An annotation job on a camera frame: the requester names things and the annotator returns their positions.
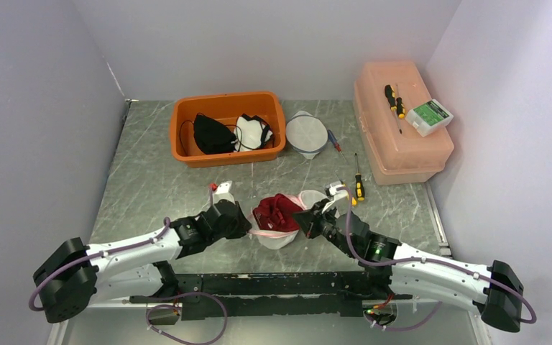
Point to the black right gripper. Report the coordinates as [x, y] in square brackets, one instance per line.
[310, 219]

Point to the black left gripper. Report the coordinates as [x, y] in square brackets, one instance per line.
[241, 227]

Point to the red bra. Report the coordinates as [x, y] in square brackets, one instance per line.
[276, 213]

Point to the white mesh pink-zip laundry bag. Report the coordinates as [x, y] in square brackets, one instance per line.
[274, 240]

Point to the white mesh blue-zip laundry bag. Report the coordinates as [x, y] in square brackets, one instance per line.
[306, 134]

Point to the black white bra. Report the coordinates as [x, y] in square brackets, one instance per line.
[252, 133]

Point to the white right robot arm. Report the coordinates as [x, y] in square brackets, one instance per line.
[493, 291]

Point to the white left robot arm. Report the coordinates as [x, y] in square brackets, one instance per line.
[77, 275]

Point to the black yellow screwdriver on table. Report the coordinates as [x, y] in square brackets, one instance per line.
[359, 186]

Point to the blue red screwdriver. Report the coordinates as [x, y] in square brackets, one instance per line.
[333, 140]

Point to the translucent pink storage box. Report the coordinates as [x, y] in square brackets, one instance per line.
[397, 153]

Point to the orange plastic tub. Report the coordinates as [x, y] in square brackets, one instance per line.
[225, 108]

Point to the thin black yellow screwdriver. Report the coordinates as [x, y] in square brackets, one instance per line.
[399, 107]

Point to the large black yellow screwdriver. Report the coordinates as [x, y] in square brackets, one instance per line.
[390, 96]

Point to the white green small box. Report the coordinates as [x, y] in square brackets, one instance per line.
[429, 117]

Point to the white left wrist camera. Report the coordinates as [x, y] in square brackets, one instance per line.
[220, 192]

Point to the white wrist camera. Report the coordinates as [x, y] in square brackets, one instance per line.
[220, 192]
[335, 192]

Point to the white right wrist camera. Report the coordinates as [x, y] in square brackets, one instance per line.
[335, 192]

